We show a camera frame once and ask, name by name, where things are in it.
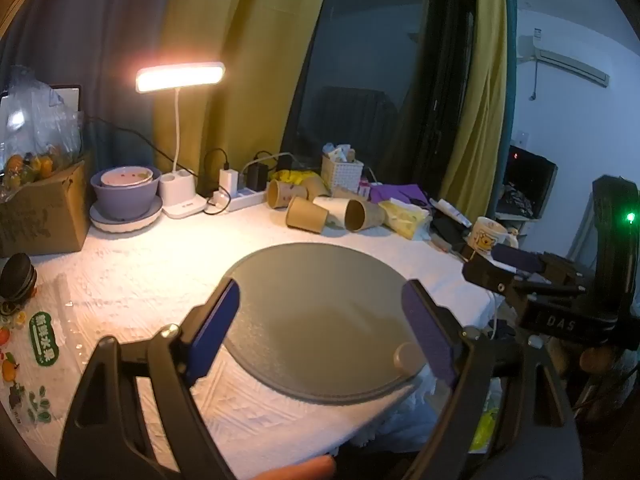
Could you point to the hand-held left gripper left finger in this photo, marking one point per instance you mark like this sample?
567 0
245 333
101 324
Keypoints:
215 332

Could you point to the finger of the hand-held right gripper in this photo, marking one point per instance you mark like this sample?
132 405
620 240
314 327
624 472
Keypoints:
517 257
482 272

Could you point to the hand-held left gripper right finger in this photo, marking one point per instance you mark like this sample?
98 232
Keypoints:
430 332

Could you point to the brown paper cup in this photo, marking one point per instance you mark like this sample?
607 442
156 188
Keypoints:
285 194
316 187
364 215
306 215

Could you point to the white paper cup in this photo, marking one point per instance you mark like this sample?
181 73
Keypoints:
334 209

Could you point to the person's right hand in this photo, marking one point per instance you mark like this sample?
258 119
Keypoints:
597 360

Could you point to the person's left hand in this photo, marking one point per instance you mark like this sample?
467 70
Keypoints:
295 469

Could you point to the white cartoon mug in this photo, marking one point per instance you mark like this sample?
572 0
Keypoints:
487 237

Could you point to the black wallet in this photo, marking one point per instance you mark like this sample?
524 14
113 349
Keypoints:
447 232

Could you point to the white tube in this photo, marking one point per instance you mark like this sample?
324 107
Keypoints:
450 211

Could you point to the black monitor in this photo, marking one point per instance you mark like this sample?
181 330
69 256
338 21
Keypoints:
527 180

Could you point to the white textured tablecloth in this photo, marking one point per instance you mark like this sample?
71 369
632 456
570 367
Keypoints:
150 280

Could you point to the yellow packet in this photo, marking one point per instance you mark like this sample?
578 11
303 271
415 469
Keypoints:
405 217

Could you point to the grey round mat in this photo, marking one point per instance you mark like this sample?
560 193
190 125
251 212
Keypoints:
310 320

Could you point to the purple cloth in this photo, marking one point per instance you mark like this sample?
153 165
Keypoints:
400 194

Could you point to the white power strip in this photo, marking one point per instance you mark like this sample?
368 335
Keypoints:
240 201

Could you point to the white and purple plate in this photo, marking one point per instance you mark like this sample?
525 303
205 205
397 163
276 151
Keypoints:
125 225

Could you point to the white charger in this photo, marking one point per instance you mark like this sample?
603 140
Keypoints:
229 180

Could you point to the purple bowl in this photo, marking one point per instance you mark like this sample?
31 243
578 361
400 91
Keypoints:
125 201

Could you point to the black charger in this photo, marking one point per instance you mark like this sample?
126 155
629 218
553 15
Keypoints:
258 176

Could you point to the white woven basket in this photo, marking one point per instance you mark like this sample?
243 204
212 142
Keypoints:
342 172

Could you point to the yellow cloth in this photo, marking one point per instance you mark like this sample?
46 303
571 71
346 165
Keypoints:
295 177

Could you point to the yellow curtain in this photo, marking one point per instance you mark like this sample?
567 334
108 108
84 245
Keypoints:
480 85
230 35

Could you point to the white inner bowl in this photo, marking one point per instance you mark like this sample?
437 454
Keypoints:
126 177

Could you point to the fruit printed plastic bag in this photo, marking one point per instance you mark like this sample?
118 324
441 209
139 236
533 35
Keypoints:
37 360

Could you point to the white air conditioner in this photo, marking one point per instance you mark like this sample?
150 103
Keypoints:
565 62

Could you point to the black round case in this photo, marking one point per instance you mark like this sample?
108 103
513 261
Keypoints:
17 277

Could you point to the cardboard box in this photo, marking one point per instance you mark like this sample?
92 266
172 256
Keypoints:
42 220

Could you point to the dark window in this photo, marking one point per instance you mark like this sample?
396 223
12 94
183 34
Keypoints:
380 60

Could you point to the white desk lamp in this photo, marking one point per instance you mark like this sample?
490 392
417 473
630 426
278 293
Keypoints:
180 76

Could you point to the clear plastic fruit bag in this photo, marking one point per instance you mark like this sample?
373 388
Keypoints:
35 130

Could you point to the grey curtain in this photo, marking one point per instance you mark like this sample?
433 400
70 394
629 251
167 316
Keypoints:
100 35

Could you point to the white wall socket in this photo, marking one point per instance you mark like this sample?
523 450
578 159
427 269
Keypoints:
522 138

